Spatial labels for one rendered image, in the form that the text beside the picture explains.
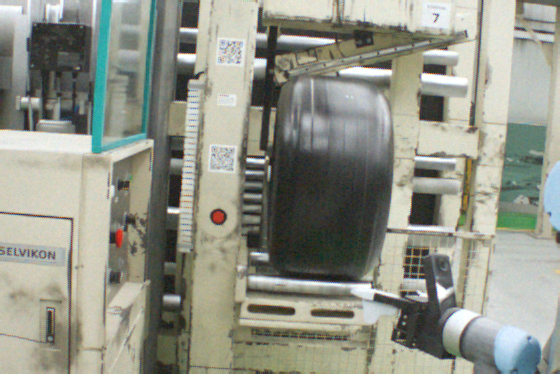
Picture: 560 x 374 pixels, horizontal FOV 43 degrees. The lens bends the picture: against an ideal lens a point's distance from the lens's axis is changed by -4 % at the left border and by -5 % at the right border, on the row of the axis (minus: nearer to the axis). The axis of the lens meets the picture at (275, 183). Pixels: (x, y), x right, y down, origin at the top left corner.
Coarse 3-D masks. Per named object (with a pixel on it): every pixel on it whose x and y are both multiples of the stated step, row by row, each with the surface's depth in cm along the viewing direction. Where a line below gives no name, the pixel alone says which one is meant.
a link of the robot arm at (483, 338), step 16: (480, 320) 111; (464, 336) 110; (480, 336) 108; (496, 336) 106; (512, 336) 104; (528, 336) 104; (464, 352) 111; (480, 352) 107; (496, 352) 104; (512, 352) 102; (528, 352) 103; (480, 368) 107; (496, 368) 105; (512, 368) 102; (528, 368) 104
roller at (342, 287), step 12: (252, 276) 199; (264, 276) 200; (276, 276) 200; (288, 276) 200; (300, 276) 201; (252, 288) 200; (264, 288) 199; (276, 288) 199; (288, 288) 199; (300, 288) 199; (312, 288) 199; (324, 288) 199; (336, 288) 199; (348, 288) 199; (372, 288) 200
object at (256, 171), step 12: (252, 156) 256; (264, 156) 256; (252, 168) 256; (264, 168) 254; (252, 180) 257; (264, 180) 243; (252, 192) 257; (264, 192) 243; (252, 204) 246; (264, 204) 244; (252, 216) 245; (252, 228) 246
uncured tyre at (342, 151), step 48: (288, 96) 196; (336, 96) 193; (384, 96) 201; (288, 144) 186; (336, 144) 185; (384, 144) 187; (288, 192) 185; (336, 192) 184; (384, 192) 186; (288, 240) 189; (336, 240) 188; (384, 240) 193
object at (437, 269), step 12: (432, 264) 121; (444, 264) 122; (432, 276) 121; (444, 276) 122; (432, 288) 120; (444, 288) 121; (432, 300) 120; (444, 300) 120; (432, 312) 119; (444, 312) 119
